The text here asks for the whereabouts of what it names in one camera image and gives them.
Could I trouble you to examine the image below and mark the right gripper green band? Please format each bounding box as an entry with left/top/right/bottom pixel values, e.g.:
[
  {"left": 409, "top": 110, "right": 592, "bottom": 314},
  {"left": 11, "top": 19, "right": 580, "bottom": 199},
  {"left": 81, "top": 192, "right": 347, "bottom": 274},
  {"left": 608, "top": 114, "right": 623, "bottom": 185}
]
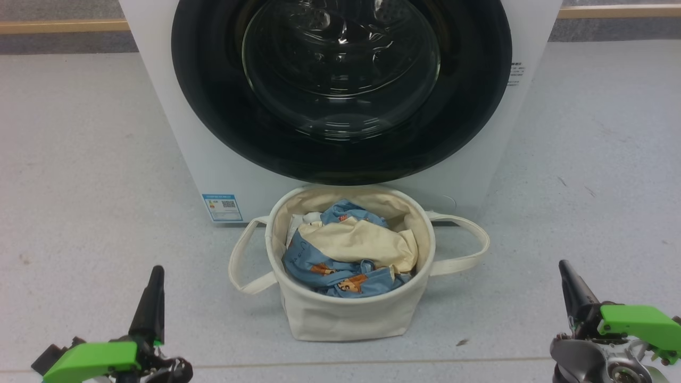
[{"left": 559, "top": 260, "right": 681, "bottom": 365}]

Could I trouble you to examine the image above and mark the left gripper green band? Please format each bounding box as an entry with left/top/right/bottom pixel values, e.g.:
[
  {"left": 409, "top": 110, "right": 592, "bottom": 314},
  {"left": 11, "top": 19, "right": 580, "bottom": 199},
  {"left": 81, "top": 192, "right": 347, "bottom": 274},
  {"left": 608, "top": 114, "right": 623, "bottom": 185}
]
[{"left": 43, "top": 265, "right": 165, "bottom": 383}]

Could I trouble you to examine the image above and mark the blue cartoon print garment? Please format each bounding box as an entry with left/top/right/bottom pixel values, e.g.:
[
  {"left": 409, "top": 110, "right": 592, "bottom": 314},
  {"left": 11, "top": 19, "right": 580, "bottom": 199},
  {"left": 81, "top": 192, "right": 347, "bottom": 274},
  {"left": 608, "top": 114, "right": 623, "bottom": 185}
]
[{"left": 282, "top": 212, "right": 413, "bottom": 298}]

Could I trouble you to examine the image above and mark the round black glass washer door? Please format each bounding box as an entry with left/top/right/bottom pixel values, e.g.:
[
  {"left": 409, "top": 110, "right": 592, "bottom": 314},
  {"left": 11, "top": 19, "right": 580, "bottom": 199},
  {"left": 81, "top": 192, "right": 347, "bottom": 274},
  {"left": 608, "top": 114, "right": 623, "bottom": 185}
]
[{"left": 171, "top": 0, "right": 513, "bottom": 186}]

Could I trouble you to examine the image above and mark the blue and cream cartoon garment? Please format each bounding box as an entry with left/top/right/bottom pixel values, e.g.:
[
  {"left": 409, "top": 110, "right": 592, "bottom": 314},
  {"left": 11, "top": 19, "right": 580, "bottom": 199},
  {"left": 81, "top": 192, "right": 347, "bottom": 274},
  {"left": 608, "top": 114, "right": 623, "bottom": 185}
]
[{"left": 297, "top": 199, "right": 419, "bottom": 273}]

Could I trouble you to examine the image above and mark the white front-load washing machine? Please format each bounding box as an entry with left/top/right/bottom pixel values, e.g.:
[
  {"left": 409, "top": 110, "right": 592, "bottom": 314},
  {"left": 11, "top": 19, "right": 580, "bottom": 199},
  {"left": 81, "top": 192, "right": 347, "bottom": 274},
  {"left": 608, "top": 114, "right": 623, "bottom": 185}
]
[{"left": 118, "top": 0, "right": 563, "bottom": 227}]

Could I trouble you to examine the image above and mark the blue energy label sticker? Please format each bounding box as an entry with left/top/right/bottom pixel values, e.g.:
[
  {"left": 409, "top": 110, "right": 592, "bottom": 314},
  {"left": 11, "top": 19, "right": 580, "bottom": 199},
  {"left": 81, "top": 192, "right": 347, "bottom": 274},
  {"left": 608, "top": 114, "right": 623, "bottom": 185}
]
[{"left": 202, "top": 193, "right": 244, "bottom": 223}]

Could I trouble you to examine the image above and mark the cream fabric laundry basket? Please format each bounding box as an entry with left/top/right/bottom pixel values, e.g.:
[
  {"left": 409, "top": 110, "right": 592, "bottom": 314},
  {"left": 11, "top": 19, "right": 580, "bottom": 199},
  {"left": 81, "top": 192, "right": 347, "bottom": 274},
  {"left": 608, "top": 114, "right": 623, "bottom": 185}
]
[{"left": 228, "top": 184, "right": 490, "bottom": 342}]

